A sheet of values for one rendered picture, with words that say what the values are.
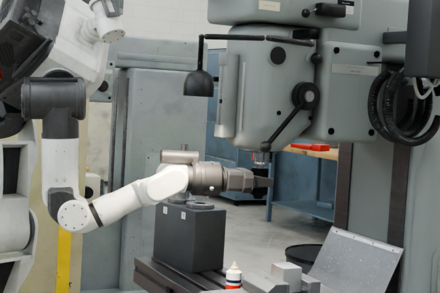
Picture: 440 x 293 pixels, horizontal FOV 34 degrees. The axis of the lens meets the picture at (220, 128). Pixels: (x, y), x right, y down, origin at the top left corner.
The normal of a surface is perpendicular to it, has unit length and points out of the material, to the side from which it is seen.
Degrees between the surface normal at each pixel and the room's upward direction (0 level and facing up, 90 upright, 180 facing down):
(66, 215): 89
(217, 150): 90
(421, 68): 90
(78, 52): 58
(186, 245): 90
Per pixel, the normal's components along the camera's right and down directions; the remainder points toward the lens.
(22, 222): 0.76, -0.08
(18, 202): 0.75, 0.16
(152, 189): 0.22, 0.08
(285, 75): 0.47, 0.07
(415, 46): -0.88, -0.03
